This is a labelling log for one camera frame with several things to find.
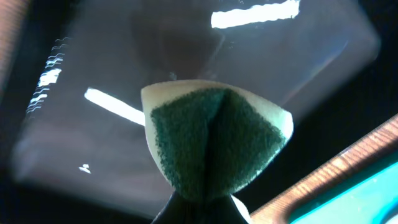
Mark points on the green scrubbing sponge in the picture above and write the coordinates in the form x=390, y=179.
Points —
x=211, y=139

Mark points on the black rectangular tray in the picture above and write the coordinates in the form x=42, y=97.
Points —
x=73, y=142

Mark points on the teal plastic tray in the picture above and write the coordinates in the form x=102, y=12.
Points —
x=368, y=197

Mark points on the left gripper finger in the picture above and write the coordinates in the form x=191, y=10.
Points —
x=223, y=210

